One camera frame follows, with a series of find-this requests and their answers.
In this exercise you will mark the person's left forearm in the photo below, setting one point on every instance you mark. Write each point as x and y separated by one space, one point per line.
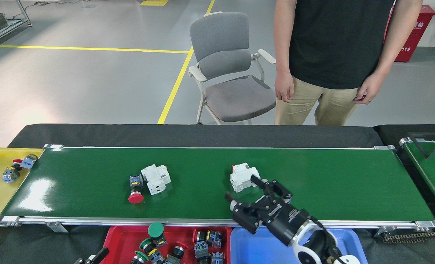
399 36

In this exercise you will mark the metal rack on wheels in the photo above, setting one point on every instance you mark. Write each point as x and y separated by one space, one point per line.
10 31

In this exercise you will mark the green mushroom push button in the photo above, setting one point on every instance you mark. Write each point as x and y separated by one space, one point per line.
28 162
156 229

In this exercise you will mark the red plastic tray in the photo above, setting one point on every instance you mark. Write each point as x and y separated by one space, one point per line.
122 242

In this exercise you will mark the person's left hand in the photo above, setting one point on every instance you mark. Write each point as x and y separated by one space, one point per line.
368 88

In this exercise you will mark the blue plastic tray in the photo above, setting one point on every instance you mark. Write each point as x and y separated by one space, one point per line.
254 249

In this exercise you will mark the white circuit breaker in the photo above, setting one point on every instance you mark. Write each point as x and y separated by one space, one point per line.
241 178
156 179

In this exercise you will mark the green push button switch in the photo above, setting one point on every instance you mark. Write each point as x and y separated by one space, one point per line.
145 243
141 256

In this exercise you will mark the red fire extinguisher box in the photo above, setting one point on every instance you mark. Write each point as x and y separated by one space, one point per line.
415 36

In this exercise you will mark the short green feeder conveyor belt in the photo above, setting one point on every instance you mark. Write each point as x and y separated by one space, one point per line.
434 172

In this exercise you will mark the long green conveyor belt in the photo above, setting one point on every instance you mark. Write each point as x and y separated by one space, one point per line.
313 183

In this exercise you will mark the grey office chair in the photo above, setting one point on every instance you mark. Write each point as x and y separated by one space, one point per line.
219 36

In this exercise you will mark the blue grey switch contact block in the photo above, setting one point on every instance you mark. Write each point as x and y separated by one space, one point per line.
217 258

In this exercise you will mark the person's right hand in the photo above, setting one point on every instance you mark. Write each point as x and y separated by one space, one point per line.
284 86

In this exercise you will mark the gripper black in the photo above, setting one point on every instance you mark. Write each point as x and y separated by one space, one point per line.
287 222

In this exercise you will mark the person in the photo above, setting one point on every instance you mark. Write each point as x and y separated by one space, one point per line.
335 44

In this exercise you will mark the person's right forearm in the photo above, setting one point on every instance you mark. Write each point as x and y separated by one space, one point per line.
284 36

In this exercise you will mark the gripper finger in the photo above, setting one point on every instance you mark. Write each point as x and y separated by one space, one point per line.
101 253
80 261

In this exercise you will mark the yellow push button switch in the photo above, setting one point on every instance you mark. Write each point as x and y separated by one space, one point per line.
201 249

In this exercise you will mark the red mushroom push button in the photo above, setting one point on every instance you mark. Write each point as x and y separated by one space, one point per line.
135 198

